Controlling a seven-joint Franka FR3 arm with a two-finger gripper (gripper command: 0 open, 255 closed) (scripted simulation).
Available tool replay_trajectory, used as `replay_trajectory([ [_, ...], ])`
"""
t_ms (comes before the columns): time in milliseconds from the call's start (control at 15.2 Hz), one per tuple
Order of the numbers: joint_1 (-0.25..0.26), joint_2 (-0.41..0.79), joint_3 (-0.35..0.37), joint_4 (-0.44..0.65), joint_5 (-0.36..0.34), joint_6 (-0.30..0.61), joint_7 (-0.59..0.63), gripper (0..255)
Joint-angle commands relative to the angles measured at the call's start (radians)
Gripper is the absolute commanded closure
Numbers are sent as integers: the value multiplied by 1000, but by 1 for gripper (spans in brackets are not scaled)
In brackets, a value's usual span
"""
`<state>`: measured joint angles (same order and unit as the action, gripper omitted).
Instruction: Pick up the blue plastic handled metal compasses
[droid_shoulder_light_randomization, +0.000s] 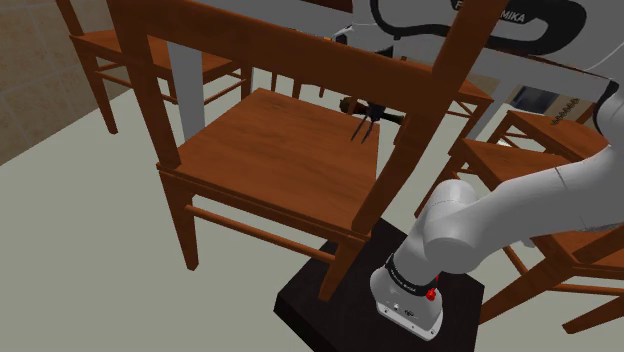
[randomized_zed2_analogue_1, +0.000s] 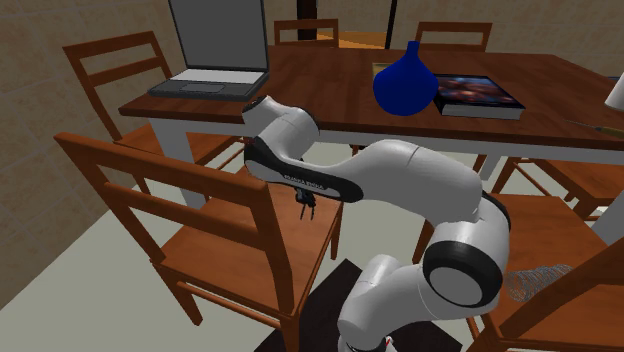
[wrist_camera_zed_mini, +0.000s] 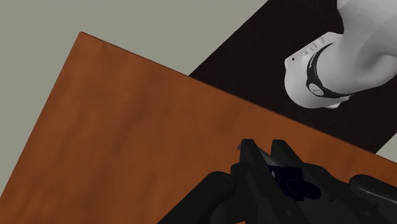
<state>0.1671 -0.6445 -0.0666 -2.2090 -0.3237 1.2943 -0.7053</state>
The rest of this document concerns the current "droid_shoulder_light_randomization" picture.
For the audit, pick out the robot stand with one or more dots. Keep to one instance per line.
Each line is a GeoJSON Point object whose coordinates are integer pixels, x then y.
{"type": "Point", "coordinates": [341, 317]}

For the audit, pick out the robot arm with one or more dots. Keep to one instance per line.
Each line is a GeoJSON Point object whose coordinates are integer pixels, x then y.
{"type": "Point", "coordinates": [453, 224]}

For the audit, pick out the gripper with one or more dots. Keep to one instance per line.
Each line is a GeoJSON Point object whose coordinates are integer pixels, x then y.
{"type": "Point", "coordinates": [374, 111]}

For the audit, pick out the grey table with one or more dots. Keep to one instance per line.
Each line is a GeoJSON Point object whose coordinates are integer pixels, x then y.
{"type": "Point", "coordinates": [185, 88]}

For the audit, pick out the brown wooden chair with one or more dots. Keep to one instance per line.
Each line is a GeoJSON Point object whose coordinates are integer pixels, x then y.
{"type": "Point", "coordinates": [560, 244]}
{"type": "Point", "coordinates": [296, 90]}
{"type": "Point", "coordinates": [102, 41]}
{"type": "Point", "coordinates": [502, 161]}
{"type": "Point", "coordinates": [551, 134]}
{"type": "Point", "coordinates": [273, 141]}

